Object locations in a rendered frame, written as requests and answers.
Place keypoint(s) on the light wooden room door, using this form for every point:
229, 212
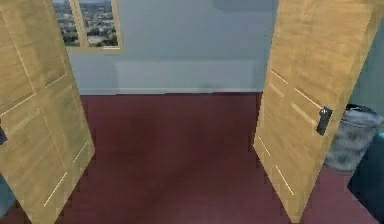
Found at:
310, 100
36, 110

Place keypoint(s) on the grey metal bin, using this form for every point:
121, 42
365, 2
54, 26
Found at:
353, 138

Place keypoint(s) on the dark blue furniture block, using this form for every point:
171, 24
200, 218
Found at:
368, 180

